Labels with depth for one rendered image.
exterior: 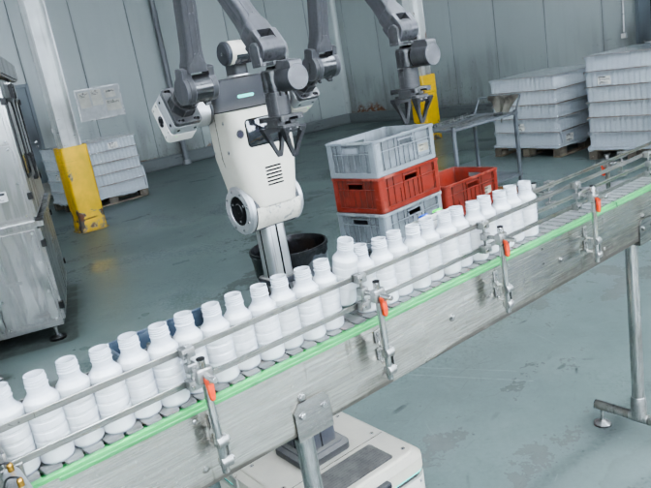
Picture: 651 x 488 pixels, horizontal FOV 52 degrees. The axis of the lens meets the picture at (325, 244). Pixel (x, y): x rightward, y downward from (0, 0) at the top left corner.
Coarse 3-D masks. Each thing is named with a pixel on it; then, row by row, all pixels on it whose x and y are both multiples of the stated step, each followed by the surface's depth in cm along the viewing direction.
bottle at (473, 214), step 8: (472, 200) 184; (472, 208) 182; (472, 216) 182; (480, 216) 182; (472, 224) 182; (472, 232) 182; (480, 232) 182; (472, 240) 183; (480, 240) 183; (472, 248) 184; (480, 256) 184
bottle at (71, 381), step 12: (60, 360) 120; (72, 360) 118; (60, 372) 118; (72, 372) 118; (60, 384) 118; (72, 384) 118; (84, 384) 119; (60, 396) 118; (72, 408) 119; (84, 408) 119; (96, 408) 122; (72, 420) 119; (84, 420) 120; (96, 420) 122; (72, 432) 120; (96, 432) 121; (84, 444) 121
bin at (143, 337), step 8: (192, 312) 200; (200, 312) 202; (168, 320) 196; (200, 320) 202; (144, 328) 192; (144, 336) 192; (112, 344) 186; (144, 344) 192; (112, 352) 178; (120, 352) 188; (232, 480) 153
